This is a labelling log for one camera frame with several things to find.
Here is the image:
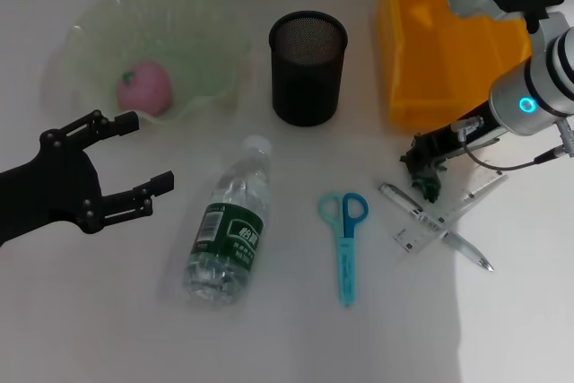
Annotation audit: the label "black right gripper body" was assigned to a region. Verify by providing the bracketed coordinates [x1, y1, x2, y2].
[429, 101, 512, 162]

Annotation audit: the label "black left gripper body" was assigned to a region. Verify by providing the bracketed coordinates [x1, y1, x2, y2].
[0, 129, 102, 248]

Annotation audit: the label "pink peach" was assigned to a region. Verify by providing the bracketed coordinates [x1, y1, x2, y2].
[117, 59, 174, 116]

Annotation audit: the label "clear green-label water bottle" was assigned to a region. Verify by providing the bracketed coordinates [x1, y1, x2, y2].
[181, 135, 274, 308]

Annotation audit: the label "blue and teal scissors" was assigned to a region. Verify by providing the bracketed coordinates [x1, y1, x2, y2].
[317, 192, 370, 307]

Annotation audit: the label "clear ballpoint pen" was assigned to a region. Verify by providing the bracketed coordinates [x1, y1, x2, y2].
[375, 180, 496, 273]

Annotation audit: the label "transparent plastic ruler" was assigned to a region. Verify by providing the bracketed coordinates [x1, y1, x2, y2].
[393, 171, 510, 254]

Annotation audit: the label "translucent green fruit plate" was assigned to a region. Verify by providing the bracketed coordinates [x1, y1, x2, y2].
[65, 0, 253, 123]

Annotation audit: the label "black mesh pen holder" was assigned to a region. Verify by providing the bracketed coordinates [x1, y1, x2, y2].
[268, 11, 349, 127]

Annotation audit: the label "yellow plastic bin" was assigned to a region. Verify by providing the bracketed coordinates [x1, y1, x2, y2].
[375, 0, 537, 126]

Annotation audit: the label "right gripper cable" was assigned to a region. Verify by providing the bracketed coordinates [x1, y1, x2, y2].
[452, 117, 574, 173]

